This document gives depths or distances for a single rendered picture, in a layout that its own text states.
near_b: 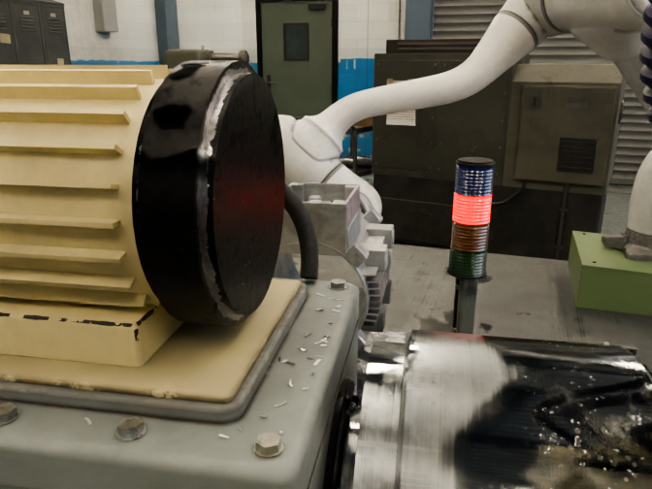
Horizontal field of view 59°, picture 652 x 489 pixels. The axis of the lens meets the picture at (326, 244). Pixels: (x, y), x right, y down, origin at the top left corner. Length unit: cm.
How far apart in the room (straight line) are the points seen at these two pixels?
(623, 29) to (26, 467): 103
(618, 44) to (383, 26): 642
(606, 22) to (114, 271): 92
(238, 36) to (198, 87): 779
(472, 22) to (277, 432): 703
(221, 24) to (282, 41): 90
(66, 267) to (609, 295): 130
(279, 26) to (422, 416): 758
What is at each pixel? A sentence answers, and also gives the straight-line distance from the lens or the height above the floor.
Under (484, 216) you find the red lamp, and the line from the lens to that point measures 94.
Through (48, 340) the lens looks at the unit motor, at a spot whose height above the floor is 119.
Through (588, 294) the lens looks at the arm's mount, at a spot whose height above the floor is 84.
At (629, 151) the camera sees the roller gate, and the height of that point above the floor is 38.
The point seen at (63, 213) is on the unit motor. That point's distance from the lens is 39.
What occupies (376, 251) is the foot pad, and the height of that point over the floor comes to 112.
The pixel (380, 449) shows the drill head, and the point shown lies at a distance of 40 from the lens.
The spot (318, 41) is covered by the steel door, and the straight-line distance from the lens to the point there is 769.
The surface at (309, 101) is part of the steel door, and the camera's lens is 774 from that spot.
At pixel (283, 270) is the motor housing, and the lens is 92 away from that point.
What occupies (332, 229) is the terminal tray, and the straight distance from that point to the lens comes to 74.
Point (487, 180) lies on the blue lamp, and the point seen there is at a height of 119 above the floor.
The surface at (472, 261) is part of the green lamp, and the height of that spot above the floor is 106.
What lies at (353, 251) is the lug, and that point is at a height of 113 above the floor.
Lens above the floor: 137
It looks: 18 degrees down
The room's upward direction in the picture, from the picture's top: straight up
